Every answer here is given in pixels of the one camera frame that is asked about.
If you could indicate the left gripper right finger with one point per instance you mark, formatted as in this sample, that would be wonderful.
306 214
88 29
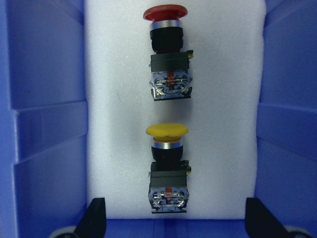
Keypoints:
260 222

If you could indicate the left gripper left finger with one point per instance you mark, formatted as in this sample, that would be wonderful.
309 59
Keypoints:
93 223

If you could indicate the yellow mushroom push button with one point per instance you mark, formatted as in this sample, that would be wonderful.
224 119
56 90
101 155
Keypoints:
168 192

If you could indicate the white foam pad left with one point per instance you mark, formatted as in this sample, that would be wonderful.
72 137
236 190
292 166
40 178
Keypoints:
226 37

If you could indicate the left blue plastic bin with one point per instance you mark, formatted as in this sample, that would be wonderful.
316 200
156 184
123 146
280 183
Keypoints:
44 124

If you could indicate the red mushroom push button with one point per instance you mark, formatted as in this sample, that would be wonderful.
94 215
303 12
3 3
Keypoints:
170 79

